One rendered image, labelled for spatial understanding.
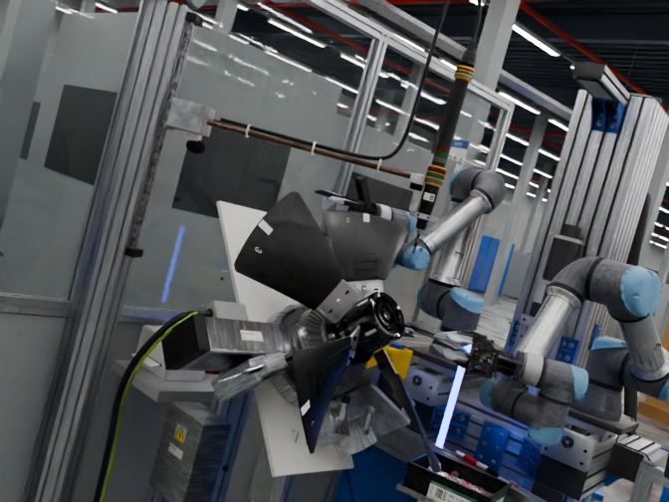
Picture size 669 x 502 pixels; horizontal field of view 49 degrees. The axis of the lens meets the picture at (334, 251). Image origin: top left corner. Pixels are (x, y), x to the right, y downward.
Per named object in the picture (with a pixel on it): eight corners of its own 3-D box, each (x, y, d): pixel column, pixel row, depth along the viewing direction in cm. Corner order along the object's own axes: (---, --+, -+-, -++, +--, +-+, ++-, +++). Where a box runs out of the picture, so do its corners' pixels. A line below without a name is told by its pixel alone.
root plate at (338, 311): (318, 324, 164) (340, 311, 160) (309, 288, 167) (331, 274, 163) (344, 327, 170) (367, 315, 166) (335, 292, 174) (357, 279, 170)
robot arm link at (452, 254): (434, 321, 253) (478, 165, 249) (409, 310, 266) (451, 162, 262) (460, 326, 259) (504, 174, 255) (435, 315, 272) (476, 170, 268)
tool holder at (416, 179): (399, 212, 173) (410, 171, 172) (401, 213, 180) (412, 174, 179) (437, 222, 171) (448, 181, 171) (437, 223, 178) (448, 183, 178)
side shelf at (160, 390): (111, 370, 204) (113, 359, 204) (214, 373, 230) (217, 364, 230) (156, 401, 187) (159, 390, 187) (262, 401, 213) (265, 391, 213)
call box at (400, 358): (344, 365, 226) (354, 332, 226) (366, 366, 234) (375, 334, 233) (383, 383, 215) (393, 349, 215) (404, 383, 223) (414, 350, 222)
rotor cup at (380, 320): (335, 364, 165) (378, 342, 158) (321, 304, 171) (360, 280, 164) (376, 366, 176) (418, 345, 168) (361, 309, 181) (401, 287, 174)
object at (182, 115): (160, 125, 182) (168, 93, 181) (170, 130, 189) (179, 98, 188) (198, 136, 180) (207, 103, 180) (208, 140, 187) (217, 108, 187)
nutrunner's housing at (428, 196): (411, 226, 174) (465, 35, 171) (412, 227, 178) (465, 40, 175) (427, 231, 173) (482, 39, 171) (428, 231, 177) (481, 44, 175)
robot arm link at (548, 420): (524, 428, 183) (536, 385, 182) (564, 447, 175) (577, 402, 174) (507, 429, 177) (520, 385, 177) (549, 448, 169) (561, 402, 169)
